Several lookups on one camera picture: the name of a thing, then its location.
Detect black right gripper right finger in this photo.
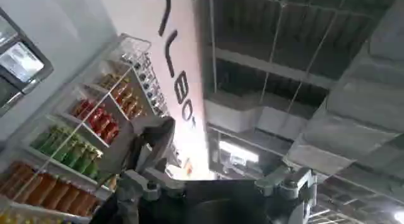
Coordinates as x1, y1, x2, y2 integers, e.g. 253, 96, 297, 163
254, 167, 318, 224

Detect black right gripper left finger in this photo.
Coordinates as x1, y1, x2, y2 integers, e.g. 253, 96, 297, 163
100, 115, 184, 224

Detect bright ceiling light panel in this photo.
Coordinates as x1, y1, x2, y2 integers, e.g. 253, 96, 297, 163
218, 139, 260, 165

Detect white shelf with packaged goods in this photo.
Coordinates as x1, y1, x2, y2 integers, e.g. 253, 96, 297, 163
0, 32, 173, 224

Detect white ceiling beam box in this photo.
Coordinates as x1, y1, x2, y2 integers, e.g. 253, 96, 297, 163
204, 98, 312, 138

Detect white sign panel black letters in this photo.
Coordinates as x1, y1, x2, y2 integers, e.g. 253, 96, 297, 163
96, 0, 215, 181

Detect dark framed glass window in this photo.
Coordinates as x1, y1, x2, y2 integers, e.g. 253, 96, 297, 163
0, 7, 54, 117

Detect silver ceiling air duct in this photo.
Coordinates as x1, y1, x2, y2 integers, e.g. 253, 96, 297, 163
282, 0, 404, 203

